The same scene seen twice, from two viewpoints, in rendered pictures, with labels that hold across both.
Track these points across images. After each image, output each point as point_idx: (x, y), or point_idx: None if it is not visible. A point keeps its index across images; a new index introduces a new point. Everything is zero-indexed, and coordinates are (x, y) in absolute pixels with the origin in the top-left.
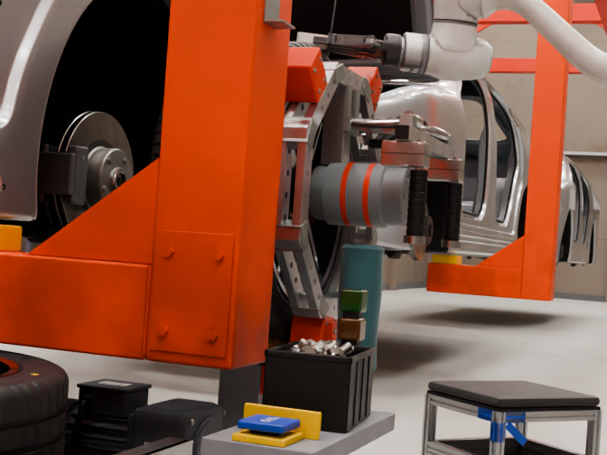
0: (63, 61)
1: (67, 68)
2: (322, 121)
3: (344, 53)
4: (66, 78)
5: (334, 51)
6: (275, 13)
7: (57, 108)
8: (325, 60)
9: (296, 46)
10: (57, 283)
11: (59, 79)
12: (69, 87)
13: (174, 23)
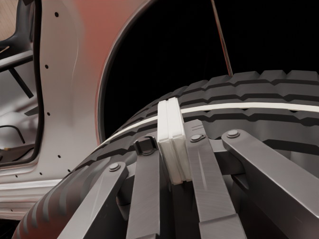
0: (299, 13)
1: (308, 16)
2: None
3: (273, 219)
4: (310, 27)
5: (240, 185)
6: None
7: (303, 60)
8: (192, 222)
9: (32, 214)
10: None
11: (297, 34)
12: (318, 32)
13: None
